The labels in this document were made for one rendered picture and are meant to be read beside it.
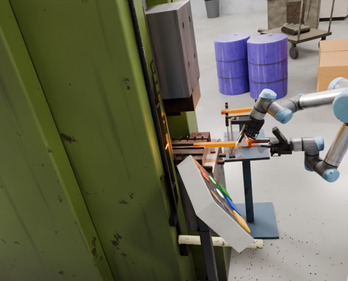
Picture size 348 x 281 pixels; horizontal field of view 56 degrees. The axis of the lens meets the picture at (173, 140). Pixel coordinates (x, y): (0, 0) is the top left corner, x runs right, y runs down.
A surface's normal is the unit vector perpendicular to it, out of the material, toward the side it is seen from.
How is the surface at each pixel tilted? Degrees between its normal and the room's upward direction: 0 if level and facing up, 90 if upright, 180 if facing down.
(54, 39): 90
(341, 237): 0
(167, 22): 90
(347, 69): 90
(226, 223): 90
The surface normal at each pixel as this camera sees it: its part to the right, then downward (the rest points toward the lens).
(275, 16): -0.42, 0.49
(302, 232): -0.17, -0.87
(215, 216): 0.19, 0.44
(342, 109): -0.87, 0.26
